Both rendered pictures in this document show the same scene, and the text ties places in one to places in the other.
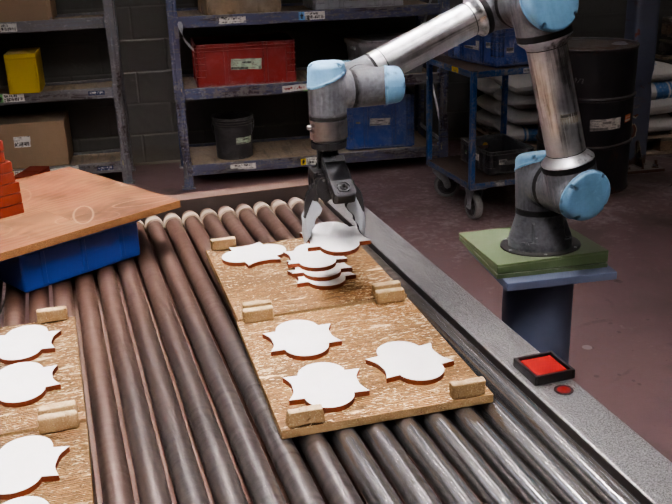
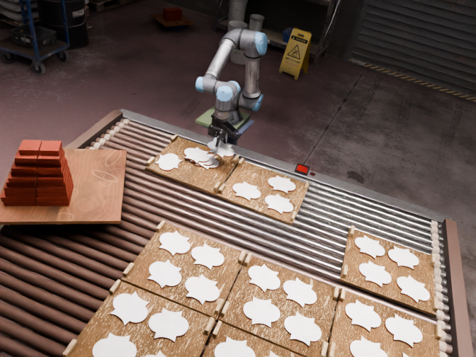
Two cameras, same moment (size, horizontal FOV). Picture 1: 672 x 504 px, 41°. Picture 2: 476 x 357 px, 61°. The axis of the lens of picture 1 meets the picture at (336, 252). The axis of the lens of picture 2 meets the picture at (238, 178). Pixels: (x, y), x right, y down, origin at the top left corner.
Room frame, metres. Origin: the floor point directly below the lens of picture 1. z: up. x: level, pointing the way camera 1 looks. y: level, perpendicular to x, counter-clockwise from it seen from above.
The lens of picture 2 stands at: (0.71, 1.48, 2.30)
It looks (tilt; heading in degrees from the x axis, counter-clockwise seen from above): 39 degrees down; 300
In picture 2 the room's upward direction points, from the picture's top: 11 degrees clockwise
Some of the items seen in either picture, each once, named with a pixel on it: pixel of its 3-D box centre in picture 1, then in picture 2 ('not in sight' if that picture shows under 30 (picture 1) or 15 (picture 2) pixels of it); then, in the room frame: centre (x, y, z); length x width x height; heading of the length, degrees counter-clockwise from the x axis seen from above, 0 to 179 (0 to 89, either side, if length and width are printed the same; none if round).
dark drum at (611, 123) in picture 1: (584, 115); (61, 7); (5.49, -1.59, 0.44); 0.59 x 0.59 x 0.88
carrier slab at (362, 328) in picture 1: (353, 358); (264, 190); (1.40, -0.02, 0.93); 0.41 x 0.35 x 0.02; 15
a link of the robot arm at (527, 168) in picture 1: (541, 178); (231, 95); (2.01, -0.49, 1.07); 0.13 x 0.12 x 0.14; 19
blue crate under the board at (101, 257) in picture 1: (49, 239); not in sight; (1.98, 0.67, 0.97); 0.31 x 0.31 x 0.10; 46
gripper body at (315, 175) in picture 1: (329, 168); (219, 125); (1.73, 0.01, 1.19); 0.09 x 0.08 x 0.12; 13
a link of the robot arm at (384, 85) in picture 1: (371, 85); (227, 90); (1.78, -0.08, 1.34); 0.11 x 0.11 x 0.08; 19
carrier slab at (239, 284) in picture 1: (299, 273); (194, 163); (1.81, 0.08, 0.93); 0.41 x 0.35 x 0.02; 16
